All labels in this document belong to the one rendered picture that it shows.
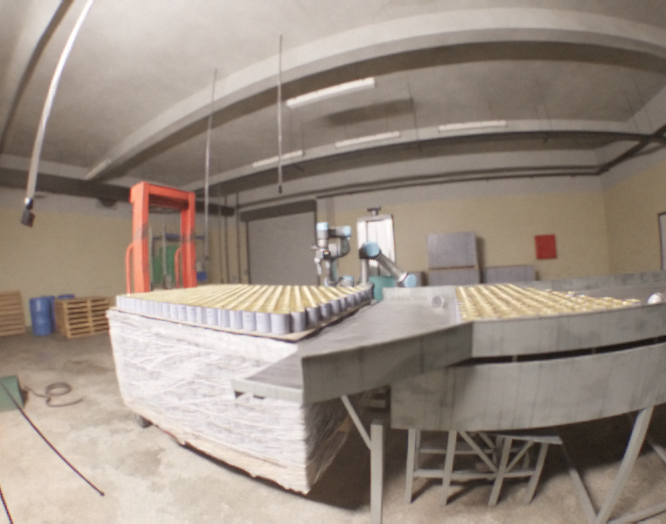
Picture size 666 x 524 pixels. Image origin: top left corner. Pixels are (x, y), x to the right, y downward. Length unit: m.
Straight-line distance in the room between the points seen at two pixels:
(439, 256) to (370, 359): 7.74
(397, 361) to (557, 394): 0.55
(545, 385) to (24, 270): 9.87
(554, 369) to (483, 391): 0.23
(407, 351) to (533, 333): 0.38
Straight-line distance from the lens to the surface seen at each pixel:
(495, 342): 0.86
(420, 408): 0.96
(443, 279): 8.35
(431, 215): 10.09
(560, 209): 10.88
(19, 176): 9.10
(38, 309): 8.44
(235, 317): 1.19
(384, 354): 0.66
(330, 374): 0.61
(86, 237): 10.21
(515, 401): 0.97
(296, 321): 1.10
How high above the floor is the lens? 1.34
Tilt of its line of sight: 1 degrees up
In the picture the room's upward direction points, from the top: 3 degrees counter-clockwise
